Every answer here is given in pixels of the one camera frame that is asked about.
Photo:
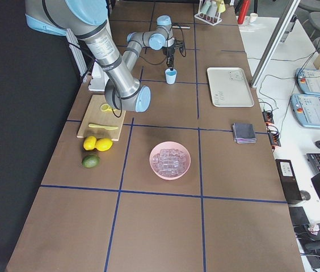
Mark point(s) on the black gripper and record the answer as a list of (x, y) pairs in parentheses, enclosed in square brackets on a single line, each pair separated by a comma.
[(168, 51)]

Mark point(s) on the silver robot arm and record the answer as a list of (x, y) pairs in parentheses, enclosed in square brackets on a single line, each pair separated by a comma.
[(88, 20)]

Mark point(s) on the light blue plastic cup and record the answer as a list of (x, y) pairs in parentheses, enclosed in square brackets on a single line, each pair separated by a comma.
[(170, 75)]

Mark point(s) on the white paper cup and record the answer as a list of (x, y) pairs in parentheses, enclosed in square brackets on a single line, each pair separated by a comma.
[(253, 17)]

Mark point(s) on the pink bowl of ice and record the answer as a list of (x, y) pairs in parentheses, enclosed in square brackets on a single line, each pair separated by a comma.
[(169, 160)]

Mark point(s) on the steel muddler black tip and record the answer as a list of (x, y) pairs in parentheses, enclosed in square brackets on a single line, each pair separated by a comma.
[(181, 27)]

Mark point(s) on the cream bear serving tray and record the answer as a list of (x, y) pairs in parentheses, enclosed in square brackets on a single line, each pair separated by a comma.
[(229, 87)]

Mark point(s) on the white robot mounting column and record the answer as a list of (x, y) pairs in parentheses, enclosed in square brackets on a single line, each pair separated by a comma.
[(98, 80)]

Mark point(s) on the yellow lemon slices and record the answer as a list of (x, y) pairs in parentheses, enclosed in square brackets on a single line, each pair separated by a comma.
[(105, 107)]

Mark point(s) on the red bottle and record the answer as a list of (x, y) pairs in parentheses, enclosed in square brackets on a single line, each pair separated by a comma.
[(244, 7)]

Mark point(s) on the bamboo cutting board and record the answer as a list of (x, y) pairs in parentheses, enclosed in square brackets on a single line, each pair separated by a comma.
[(99, 123)]

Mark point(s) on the grey folded cloth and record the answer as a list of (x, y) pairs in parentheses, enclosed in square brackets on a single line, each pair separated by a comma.
[(243, 133)]

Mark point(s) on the green avocado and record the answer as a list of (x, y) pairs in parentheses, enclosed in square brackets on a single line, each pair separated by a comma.
[(90, 161)]

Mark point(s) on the upper blue teach pendant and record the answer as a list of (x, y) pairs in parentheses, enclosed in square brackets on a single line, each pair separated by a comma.
[(308, 80)]

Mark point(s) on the blue teach pendant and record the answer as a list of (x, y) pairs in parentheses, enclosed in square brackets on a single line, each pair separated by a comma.
[(306, 109), (308, 80)]

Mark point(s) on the lower blue teach pendant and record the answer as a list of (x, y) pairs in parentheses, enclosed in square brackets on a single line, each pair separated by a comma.
[(306, 109)]

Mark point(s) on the black box with label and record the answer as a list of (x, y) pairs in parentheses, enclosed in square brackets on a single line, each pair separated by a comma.
[(288, 181)]

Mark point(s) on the black keyboard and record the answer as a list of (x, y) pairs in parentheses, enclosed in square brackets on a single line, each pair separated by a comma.
[(314, 161)]

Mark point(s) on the white wire cup rack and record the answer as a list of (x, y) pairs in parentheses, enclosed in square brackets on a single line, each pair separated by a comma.
[(210, 11)]

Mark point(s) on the aluminium frame post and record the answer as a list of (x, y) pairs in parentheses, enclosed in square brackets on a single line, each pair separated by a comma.
[(276, 36)]

